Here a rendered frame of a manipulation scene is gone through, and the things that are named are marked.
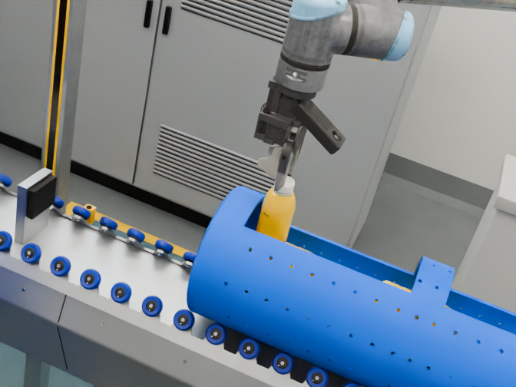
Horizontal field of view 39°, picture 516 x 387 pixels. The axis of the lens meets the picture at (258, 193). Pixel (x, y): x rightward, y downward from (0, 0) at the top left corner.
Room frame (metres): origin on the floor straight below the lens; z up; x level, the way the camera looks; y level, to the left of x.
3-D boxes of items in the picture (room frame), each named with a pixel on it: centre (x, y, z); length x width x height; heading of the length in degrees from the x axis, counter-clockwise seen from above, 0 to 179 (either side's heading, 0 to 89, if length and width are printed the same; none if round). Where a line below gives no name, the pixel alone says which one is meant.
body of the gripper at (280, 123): (1.26, -0.02, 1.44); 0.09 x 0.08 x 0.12; 77
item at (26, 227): (1.38, 0.48, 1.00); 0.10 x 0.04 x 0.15; 167
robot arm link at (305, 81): (1.25, -0.02, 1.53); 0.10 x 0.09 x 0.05; 167
